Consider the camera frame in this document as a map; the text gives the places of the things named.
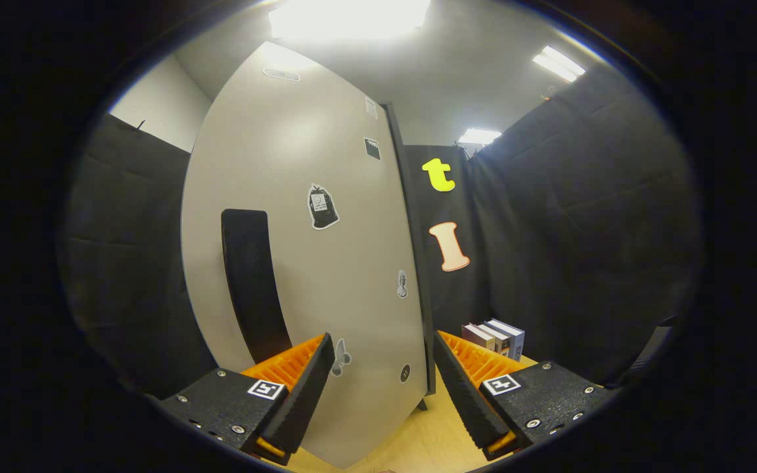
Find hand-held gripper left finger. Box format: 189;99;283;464
158;332;336;466

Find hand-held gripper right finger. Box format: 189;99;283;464
432;330;616;461

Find black door handle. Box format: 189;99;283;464
221;208;294;365

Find beige cabinet door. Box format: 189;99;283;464
180;41;430;470

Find white and dark book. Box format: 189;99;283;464
477;321;511;357

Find blue-grey book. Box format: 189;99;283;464
487;319;526;362

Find dark grey cabinet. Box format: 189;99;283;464
382;103;437;411

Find black ribbed object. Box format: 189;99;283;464
605;315;678;388

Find black backdrop cloth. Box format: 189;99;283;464
57;62;704;398

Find small ceiling light panel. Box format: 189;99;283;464
457;128;503;146

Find long ceiling light panel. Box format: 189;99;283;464
532;45;586;83

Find large ceiling light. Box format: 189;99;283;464
268;0;432;41

